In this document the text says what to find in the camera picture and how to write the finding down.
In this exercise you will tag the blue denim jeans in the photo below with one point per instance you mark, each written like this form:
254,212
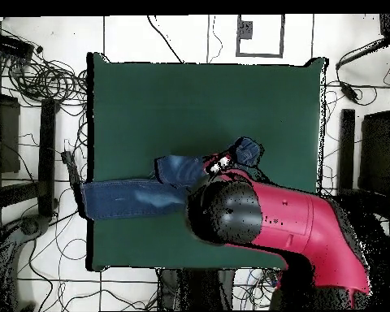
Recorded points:
133,198

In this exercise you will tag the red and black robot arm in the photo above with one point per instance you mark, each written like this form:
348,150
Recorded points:
295,221

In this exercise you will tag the dark green table cloth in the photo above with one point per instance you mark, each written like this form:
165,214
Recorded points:
149,107

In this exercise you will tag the black power strip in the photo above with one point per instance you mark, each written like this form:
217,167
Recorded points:
72,172

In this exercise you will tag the black power adapter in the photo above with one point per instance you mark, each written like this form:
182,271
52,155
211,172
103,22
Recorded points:
349,91

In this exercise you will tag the black rod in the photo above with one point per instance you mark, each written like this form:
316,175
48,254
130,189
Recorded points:
364,52

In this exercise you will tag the grey stand foot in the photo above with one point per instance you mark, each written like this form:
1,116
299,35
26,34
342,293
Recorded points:
29,226

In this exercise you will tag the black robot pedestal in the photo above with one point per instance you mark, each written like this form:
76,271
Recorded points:
195,289

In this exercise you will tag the black metal frame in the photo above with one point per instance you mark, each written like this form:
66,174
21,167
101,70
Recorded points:
346,146
47,146

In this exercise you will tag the black network switch box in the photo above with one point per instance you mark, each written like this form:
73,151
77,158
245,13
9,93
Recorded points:
11,45

